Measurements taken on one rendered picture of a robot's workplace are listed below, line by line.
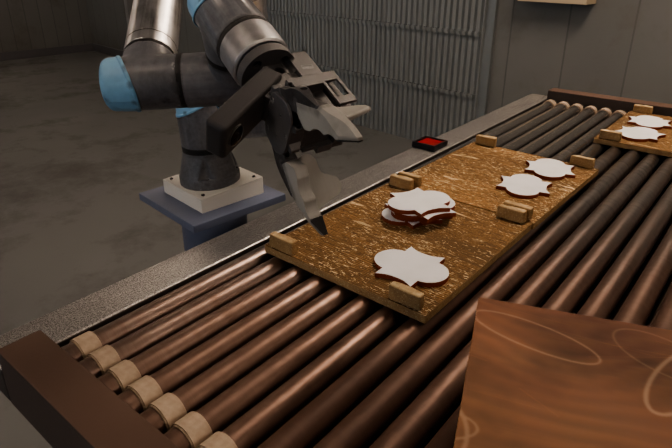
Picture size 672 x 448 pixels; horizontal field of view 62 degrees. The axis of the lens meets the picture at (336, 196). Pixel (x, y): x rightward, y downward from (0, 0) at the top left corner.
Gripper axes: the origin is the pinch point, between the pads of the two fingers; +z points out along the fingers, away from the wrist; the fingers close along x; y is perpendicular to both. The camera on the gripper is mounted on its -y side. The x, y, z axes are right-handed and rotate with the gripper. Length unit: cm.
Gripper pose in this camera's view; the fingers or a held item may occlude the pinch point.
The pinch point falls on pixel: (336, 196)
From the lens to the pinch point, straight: 55.7
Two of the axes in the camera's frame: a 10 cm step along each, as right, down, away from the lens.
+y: 8.3, -2.8, 4.9
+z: 5.1, 7.3, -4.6
